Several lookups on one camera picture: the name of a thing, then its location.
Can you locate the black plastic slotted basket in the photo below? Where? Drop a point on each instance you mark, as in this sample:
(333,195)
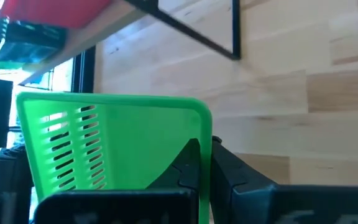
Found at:
(26,43)

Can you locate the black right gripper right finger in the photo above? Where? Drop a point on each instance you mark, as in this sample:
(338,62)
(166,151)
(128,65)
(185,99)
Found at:
(244,202)

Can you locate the red plastic slotted basket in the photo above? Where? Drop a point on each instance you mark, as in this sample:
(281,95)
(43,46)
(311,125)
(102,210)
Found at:
(51,12)

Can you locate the black aluminium rig frame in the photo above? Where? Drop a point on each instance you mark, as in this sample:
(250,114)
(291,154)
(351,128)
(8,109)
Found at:
(85,71)

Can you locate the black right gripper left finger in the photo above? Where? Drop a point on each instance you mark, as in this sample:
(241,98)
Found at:
(182,174)

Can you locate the wooden shelf with black frame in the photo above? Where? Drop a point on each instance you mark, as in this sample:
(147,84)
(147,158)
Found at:
(89,34)

